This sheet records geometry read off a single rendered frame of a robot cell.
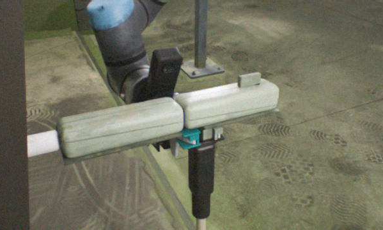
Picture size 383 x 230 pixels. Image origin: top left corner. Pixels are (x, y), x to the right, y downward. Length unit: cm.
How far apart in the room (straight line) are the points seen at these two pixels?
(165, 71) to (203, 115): 13
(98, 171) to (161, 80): 64
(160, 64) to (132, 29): 17
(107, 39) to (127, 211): 52
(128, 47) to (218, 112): 29
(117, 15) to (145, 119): 30
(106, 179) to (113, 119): 71
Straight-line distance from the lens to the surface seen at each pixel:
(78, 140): 41
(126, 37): 69
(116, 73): 71
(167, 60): 54
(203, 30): 179
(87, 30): 247
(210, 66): 189
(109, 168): 116
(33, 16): 241
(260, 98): 50
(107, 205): 104
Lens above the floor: 79
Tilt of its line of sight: 32 degrees down
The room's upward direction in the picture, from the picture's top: straight up
